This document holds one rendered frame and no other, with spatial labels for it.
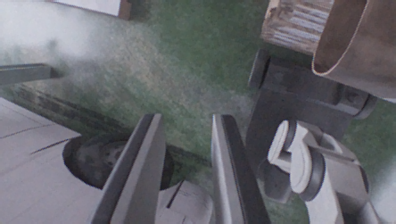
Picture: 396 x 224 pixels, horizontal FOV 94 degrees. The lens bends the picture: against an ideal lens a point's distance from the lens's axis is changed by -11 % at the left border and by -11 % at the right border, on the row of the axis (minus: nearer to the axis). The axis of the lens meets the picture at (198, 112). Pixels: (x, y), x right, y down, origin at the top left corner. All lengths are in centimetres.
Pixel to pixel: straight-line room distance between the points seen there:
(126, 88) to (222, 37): 70
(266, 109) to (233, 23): 49
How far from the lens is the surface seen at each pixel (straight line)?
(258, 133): 109
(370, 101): 115
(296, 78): 102
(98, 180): 105
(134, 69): 138
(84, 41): 161
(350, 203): 61
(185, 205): 97
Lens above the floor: 119
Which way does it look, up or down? 70 degrees down
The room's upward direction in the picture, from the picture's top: 137 degrees counter-clockwise
